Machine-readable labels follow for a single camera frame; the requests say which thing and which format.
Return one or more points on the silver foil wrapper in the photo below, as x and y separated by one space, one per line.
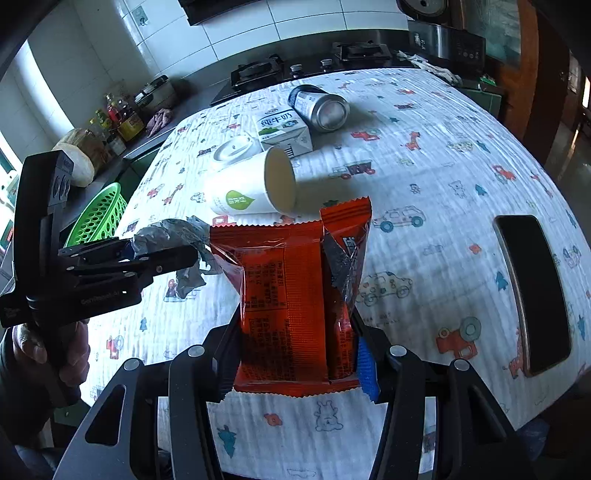
161 235

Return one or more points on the white plastic cup lid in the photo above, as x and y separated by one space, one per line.
235 150

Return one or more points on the pink rag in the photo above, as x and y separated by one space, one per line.
159 122

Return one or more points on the white paper cup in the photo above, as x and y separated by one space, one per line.
240 189

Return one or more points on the white green milk carton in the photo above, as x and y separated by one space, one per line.
277 127

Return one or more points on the orange snack wrapper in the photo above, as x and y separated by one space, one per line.
277 300

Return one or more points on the wooden glass cabinet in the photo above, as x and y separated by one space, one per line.
531 69

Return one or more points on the green wall hook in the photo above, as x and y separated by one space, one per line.
136 14

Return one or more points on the steel cooking pot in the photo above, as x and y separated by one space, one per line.
159 94

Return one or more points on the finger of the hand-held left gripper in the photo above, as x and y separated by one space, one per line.
99 249
152 263

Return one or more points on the blue silver drink can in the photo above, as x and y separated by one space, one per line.
318 108

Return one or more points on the black gas stove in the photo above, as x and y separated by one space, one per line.
304 69

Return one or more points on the white printed cartoon cloth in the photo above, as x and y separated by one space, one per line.
438 184

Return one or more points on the black smartphone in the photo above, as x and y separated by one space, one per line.
531 295

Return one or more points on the person's left hand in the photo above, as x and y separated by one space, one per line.
76 350

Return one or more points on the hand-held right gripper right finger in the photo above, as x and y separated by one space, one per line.
368 369

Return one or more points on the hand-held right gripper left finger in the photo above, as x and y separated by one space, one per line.
217 364

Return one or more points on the round wooden chopping block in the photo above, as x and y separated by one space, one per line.
78 157

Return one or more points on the black range hood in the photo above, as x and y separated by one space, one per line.
217 9

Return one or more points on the dark sauce bottle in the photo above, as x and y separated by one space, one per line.
102 122

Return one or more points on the white crumpled cloth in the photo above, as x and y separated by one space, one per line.
429 64

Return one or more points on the green plastic mesh basket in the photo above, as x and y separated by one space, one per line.
97 212

